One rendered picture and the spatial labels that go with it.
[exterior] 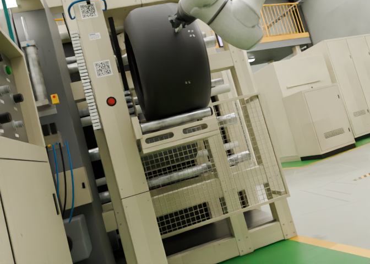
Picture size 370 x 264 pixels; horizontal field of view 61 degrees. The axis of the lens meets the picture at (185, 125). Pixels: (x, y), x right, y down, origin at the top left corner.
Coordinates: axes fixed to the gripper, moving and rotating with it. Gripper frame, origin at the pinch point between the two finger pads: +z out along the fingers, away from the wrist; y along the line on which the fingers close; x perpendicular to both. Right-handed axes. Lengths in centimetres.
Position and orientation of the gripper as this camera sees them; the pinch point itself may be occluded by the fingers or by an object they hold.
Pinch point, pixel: (178, 26)
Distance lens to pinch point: 135.3
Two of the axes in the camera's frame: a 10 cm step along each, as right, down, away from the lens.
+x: 2.3, 9.7, 0.6
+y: -9.5, 2.4, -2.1
